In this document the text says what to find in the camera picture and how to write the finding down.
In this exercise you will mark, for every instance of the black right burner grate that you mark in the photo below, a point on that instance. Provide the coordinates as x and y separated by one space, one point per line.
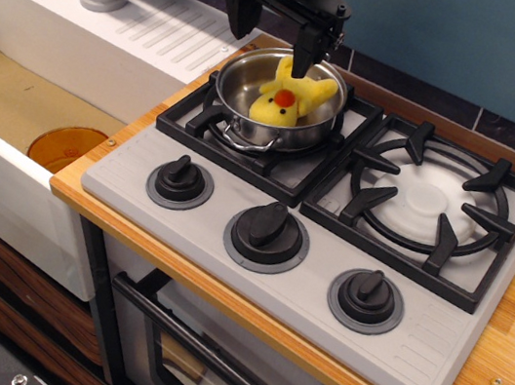
461 273

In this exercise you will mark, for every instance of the black burner grate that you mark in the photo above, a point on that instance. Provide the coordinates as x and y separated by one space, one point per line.
197 123
461 273

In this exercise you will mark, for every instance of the black left burner grate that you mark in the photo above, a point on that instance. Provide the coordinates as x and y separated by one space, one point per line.
197 123

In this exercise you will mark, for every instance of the black middle stove knob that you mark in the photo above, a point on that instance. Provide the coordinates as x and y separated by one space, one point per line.
266 239

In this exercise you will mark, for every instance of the grey toy stove top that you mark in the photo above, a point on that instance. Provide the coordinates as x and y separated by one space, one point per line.
430 345

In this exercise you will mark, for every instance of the wooden drawer front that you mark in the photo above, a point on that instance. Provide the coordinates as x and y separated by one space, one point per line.
49 326

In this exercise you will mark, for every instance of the white toy sink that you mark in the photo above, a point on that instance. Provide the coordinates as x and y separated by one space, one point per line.
64 66

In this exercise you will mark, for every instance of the black left stove knob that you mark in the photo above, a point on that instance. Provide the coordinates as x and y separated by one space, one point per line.
180 185

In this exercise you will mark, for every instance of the yellow stuffed duck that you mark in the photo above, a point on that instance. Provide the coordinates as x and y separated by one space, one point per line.
284 100

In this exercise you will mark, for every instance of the oven door with handle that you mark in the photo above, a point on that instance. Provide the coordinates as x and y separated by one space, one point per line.
143 295

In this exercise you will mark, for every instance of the stainless steel pan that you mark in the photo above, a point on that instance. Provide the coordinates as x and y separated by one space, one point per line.
237 86

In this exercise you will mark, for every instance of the black stove knob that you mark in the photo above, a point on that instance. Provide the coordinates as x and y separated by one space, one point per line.
266 239
365 301
180 185

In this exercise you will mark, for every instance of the black right stove knob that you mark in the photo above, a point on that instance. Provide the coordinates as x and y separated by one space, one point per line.
365 301

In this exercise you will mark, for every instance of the orange plastic plate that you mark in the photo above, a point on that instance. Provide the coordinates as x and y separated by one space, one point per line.
56 149

